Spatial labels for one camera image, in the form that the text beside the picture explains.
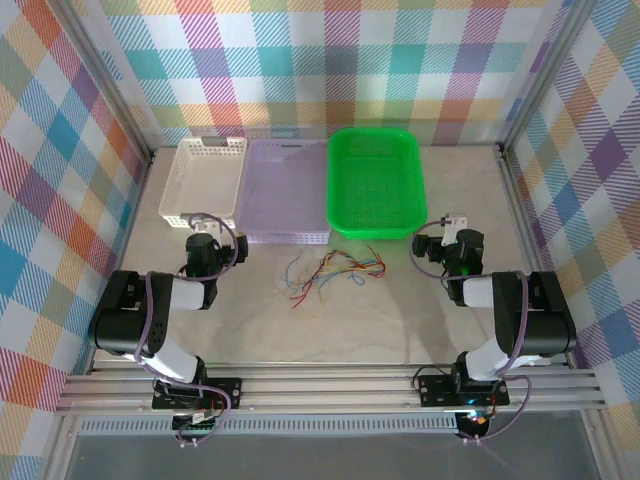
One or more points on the green controller circuit board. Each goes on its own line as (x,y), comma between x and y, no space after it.
(197,425)

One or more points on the purple perforated plastic basket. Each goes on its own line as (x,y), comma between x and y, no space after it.
(282,190)

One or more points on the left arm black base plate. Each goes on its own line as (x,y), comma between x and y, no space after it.
(230,390)

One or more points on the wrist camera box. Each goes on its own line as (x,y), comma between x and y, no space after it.
(207,223)
(455,225)

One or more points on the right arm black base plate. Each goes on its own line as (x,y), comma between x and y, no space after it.
(432,390)

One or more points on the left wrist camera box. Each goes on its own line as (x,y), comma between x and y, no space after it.
(207,223)

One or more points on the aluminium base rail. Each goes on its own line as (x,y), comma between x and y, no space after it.
(325,385)

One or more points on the white perforated plastic basket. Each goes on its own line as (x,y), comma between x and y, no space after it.
(200,175)

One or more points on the green plastic mesh basket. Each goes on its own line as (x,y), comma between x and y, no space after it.
(375,180)

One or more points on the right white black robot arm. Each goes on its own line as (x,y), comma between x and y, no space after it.
(545,315)

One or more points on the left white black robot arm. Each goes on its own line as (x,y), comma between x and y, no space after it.
(120,315)

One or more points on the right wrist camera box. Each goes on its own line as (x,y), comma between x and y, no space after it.
(455,225)

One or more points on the aluminium frame post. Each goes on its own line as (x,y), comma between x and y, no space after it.
(545,75)
(107,85)

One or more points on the controller board with orange part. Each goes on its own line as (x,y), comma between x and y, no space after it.
(475,422)

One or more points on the aluminium side rail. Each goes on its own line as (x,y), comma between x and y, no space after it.
(520,210)

